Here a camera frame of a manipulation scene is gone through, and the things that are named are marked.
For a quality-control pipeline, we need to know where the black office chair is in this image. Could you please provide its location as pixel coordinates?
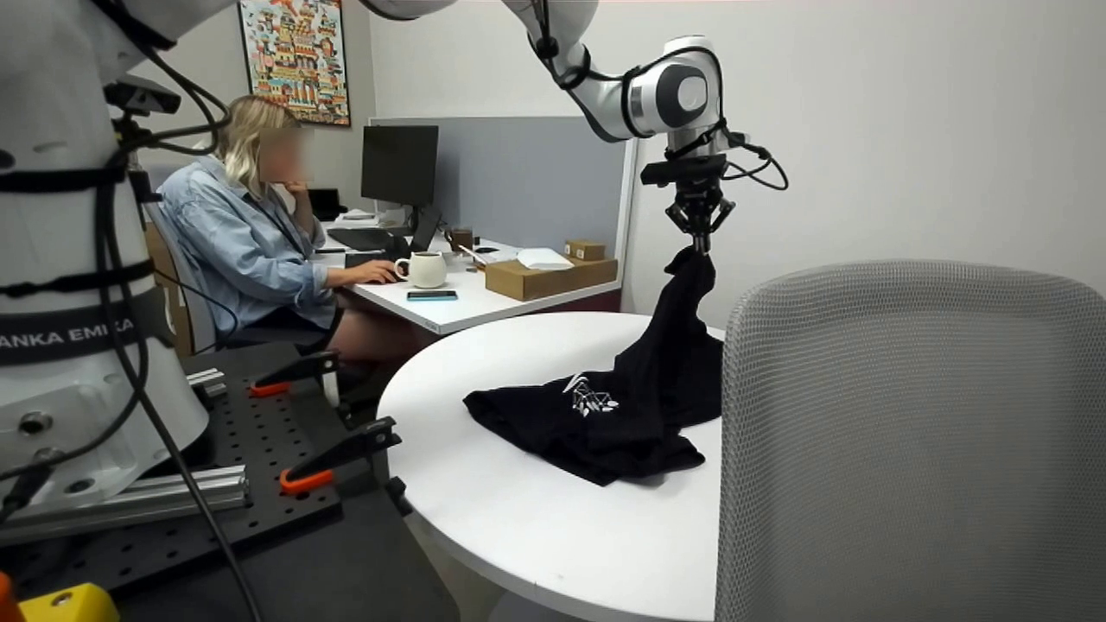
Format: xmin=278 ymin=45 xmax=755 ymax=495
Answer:
xmin=139 ymin=204 xmax=339 ymax=363

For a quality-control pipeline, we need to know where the orange plastic object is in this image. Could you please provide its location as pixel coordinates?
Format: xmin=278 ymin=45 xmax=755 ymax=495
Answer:
xmin=0 ymin=569 xmax=29 ymax=622

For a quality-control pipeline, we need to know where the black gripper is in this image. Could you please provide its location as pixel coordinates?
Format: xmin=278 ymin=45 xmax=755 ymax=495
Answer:
xmin=667 ymin=180 xmax=736 ymax=257

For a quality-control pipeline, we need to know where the black base cable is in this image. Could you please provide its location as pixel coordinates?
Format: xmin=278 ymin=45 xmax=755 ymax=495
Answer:
xmin=88 ymin=0 xmax=269 ymax=622

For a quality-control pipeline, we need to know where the yellow plastic box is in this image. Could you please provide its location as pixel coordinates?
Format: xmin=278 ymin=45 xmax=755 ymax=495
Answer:
xmin=14 ymin=582 xmax=123 ymax=622

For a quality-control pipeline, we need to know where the aluminium rail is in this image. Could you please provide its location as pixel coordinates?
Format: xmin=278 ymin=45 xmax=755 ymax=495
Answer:
xmin=0 ymin=459 xmax=254 ymax=546

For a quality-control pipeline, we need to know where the white mug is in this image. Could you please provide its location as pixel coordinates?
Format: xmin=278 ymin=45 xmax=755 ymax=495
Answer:
xmin=392 ymin=250 xmax=454 ymax=294

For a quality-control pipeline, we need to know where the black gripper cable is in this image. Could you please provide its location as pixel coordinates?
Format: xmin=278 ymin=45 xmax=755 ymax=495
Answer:
xmin=724 ymin=132 xmax=796 ymax=197

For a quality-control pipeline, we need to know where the black keyboard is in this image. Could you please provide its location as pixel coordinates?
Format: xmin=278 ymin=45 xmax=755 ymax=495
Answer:
xmin=324 ymin=226 xmax=416 ymax=257

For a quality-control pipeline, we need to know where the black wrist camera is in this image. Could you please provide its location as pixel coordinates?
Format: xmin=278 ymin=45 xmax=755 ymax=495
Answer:
xmin=641 ymin=156 xmax=733 ymax=189

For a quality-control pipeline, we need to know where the seated person denim shirt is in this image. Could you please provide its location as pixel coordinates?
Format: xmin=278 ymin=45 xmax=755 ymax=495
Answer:
xmin=151 ymin=93 xmax=431 ymax=366

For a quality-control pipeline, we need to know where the colourful wall poster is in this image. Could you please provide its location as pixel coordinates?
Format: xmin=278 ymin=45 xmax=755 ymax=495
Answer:
xmin=235 ymin=0 xmax=355 ymax=132

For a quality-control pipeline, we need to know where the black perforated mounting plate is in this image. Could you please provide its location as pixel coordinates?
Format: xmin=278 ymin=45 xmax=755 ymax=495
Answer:
xmin=0 ymin=339 xmax=403 ymax=595

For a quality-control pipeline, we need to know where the black clamp orange tip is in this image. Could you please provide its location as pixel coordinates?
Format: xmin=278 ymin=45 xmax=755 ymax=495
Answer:
xmin=249 ymin=349 xmax=346 ymax=405
xmin=278 ymin=416 xmax=403 ymax=500

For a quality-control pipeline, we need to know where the black computer monitor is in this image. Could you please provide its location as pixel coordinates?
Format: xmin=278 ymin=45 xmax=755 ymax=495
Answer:
xmin=360 ymin=123 xmax=441 ymax=213

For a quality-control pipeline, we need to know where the small cardboard box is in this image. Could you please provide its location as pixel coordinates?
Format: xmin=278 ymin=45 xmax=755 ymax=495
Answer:
xmin=559 ymin=240 xmax=612 ymax=266

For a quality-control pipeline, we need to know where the grey desk partition panel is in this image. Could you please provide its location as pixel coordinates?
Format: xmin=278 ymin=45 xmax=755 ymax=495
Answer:
xmin=369 ymin=113 xmax=641 ymax=290

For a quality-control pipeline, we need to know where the grey mesh office chair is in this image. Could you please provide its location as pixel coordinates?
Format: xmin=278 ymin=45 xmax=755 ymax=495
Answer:
xmin=717 ymin=260 xmax=1106 ymax=622

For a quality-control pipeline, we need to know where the flat cardboard box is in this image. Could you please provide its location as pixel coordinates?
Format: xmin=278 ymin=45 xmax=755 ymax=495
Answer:
xmin=482 ymin=254 xmax=623 ymax=304

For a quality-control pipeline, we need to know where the black t-shirt white logo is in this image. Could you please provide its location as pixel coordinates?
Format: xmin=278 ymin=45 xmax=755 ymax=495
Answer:
xmin=462 ymin=243 xmax=727 ymax=492

